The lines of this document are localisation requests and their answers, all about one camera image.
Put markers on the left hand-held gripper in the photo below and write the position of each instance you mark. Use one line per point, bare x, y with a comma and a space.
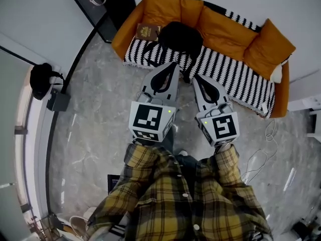
148, 119

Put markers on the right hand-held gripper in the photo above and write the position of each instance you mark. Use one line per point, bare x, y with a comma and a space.
223, 127

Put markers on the black backpack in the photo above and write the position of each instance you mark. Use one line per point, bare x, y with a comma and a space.
180, 38

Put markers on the person's right forearm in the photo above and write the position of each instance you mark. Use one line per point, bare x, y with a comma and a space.
230, 169

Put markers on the person's left forearm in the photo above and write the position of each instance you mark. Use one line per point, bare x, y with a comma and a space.
140, 169

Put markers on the black and white striped blanket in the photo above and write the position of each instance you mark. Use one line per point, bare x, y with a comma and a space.
225, 71

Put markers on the brown patterned book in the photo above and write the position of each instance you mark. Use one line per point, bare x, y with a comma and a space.
148, 32

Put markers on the wide orange cushion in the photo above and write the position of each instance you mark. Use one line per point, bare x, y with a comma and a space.
225, 32

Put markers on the orange sofa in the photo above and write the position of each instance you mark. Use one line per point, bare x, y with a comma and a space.
123, 31

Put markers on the person's white shoe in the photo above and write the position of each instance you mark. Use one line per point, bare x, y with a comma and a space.
183, 152

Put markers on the narrow orange cushion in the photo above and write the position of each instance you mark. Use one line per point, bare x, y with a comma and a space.
191, 11

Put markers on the large square orange cushion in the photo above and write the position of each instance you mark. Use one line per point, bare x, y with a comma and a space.
163, 5

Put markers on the person's dark trousers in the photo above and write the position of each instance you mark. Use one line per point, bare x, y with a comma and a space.
186, 167

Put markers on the black cabinet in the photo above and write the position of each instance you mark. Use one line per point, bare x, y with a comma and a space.
105, 11

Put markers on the white furniture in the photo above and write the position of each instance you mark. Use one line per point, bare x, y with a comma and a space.
311, 109

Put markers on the black flat device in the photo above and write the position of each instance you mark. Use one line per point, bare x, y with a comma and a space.
113, 182

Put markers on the person's yellow plaid shirt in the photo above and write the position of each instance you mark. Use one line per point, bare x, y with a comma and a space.
175, 210

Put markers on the black bag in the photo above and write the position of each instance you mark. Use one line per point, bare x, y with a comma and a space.
40, 80

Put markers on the glass door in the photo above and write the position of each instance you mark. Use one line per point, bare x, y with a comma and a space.
10, 147

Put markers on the white slipper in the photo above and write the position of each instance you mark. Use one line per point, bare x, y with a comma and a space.
78, 225

